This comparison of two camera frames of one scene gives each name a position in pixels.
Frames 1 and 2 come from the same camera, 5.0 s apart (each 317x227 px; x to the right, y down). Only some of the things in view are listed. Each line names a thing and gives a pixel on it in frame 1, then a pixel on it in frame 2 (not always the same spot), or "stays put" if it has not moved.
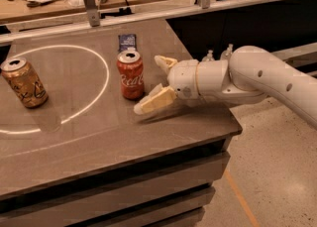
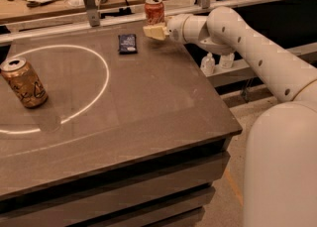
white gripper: (182, 78) -> (175, 29)
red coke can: (131, 71) -> (155, 11)
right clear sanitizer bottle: (226, 55) stays put
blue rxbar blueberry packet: (126, 41) stays put
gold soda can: (25, 81) stays put
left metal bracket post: (90, 4) stays put
